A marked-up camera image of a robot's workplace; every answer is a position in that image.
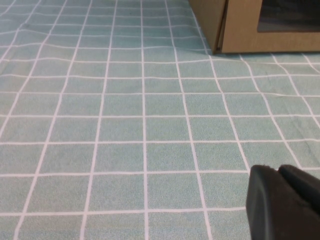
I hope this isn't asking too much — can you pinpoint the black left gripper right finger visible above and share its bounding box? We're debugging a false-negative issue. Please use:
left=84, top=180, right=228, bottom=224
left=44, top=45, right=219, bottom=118
left=278, top=164, right=320, bottom=215

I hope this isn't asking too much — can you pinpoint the cardboard drawer shell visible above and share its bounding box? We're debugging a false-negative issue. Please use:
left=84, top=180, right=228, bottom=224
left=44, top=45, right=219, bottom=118
left=187, top=0, right=230, bottom=55

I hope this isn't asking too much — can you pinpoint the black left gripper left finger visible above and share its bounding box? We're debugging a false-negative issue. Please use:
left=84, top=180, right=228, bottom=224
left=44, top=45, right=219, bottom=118
left=245, top=164, right=320, bottom=240

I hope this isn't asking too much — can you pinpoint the cardboard drawer with window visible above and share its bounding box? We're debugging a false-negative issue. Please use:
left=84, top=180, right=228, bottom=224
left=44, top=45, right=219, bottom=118
left=221, top=0, right=320, bottom=54

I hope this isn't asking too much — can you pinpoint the green white-grid tablecloth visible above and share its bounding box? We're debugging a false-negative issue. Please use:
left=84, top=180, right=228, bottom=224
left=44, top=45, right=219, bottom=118
left=0, top=0, right=320, bottom=240

